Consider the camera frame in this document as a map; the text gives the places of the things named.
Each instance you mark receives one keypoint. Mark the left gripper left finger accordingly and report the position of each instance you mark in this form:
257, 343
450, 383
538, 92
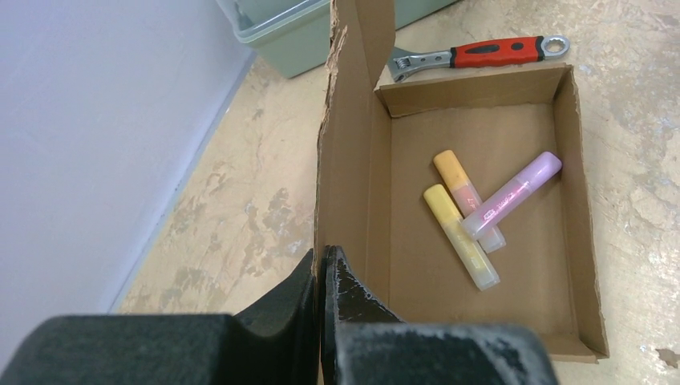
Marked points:
272, 341

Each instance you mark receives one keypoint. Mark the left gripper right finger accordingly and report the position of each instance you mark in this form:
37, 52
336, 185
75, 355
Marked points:
364, 342

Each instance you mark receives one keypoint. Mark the yellow highlighter marker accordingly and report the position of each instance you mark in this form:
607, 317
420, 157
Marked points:
474, 259

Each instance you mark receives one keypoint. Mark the brown cardboard box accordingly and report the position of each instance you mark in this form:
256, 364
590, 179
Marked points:
376, 147

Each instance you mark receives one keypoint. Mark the orange pink highlighter marker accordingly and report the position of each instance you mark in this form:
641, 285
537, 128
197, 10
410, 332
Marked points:
465, 196

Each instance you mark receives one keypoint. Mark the purple highlighter marker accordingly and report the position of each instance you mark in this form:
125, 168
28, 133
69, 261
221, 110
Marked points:
512, 194

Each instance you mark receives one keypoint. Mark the translucent green plastic toolbox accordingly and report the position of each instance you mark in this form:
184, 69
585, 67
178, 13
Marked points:
293, 37

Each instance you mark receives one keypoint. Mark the red handled adjustable wrench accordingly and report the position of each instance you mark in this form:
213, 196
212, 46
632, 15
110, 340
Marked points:
491, 53

